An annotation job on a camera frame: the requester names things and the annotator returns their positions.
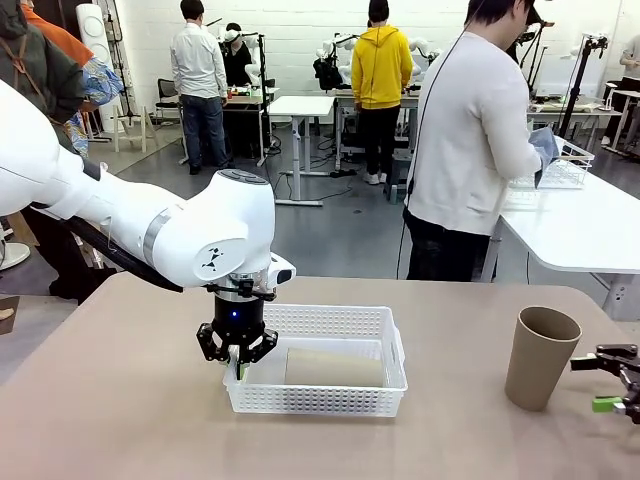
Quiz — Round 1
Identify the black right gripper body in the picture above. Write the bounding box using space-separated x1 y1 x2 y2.
619 367 640 425

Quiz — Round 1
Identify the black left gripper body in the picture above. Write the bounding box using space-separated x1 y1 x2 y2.
212 293 267 349

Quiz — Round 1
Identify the tall brown paper cup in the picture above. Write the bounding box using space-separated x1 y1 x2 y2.
503 305 583 412
283 348 387 389

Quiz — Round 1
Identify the white perforated plastic basket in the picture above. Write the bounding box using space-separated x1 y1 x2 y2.
222 304 409 417

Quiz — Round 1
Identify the blue grey towel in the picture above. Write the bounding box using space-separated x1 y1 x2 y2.
529 125 561 189

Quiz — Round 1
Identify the person's right forearm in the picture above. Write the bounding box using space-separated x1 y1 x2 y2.
492 119 545 176

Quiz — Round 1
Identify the white side table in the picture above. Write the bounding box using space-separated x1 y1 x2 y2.
482 159 640 321

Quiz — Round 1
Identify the brown flat object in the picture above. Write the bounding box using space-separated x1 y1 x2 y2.
0 295 21 336

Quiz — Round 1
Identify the grey stool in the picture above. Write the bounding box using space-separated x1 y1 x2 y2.
387 153 414 205

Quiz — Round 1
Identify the white round floor base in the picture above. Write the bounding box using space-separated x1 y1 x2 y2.
0 219 32 272

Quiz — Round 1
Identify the white height-adjustable desk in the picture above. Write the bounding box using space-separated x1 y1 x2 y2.
268 94 335 207

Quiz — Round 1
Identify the small wooden step stool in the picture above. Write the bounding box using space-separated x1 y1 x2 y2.
110 103 160 154

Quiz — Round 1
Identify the black chair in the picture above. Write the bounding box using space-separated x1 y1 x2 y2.
154 78 182 124

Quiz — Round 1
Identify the long wood-top workbench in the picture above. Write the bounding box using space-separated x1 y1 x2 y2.
332 88 421 171

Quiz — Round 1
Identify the person in white cardigan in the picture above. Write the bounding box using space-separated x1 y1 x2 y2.
402 0 561 282

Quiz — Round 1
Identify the person in black top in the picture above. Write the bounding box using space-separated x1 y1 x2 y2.
219 22 254 89

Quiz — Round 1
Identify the man in white shirt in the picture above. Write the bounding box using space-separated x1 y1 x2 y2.
169 0 231 175

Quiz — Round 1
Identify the black tripod stand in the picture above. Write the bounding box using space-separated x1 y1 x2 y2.
557 32 610 141

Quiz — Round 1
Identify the blue patterned shirt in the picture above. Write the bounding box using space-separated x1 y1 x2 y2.
64 57 125 156

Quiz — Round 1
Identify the person in yellow hoodie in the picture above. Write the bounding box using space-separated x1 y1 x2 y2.
350 0 415 186

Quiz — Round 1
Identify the person in beige top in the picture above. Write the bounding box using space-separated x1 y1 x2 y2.
602 39 640 151

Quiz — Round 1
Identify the white tower fan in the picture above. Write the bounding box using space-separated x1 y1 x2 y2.
75 3 126 136

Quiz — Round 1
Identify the figure in dark green jacket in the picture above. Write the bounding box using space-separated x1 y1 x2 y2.
0 0 134 306

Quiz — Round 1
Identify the mannequin in orange garment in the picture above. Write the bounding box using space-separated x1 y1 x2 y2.
22 2 96 69

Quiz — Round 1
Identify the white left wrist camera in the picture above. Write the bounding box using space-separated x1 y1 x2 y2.
269 252 297 291

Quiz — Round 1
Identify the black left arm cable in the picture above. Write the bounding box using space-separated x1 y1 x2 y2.
29 202 184 294

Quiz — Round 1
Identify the white wire dish rack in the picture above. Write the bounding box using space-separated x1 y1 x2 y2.
509 139 595 190

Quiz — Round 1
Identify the wood-top desk with black frame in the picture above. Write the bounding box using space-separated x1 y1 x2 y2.
222 87 280 167

